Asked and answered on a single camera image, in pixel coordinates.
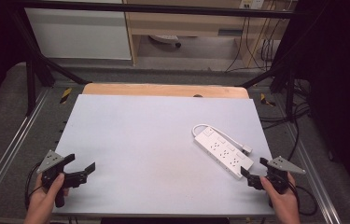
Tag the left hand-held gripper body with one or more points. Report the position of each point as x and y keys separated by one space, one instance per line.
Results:
x=50 y=161

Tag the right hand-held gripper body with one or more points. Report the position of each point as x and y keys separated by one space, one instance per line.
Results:
x=283 y=166

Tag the white power strip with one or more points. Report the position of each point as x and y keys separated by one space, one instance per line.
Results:
x=222 y=154

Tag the person's right hand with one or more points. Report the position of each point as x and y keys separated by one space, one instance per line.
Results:
x=283 y=205

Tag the person's left hand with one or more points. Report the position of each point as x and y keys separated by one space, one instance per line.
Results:
x=42 y=203

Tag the yellow black tape marker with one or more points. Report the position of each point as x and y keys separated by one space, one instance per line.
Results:
x=266 y=100
x=65 y=95

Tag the wooden table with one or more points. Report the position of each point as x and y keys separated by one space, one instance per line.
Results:
x=163 y=90

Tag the white cabinet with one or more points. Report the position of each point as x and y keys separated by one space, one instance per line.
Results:
x=79 y=34

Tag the white device on shelf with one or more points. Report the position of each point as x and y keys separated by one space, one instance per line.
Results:
x=165 y=39

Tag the wooden shelf unit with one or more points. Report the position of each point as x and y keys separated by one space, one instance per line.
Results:
x=191 y=23

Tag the aluminium rail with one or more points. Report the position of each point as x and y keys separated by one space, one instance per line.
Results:
x=11 y=146
x=315 y=177

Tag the white wall outlet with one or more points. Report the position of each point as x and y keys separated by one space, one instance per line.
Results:
x=252 y=3

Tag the black metal frame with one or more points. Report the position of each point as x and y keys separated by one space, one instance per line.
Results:
x=151 y=8

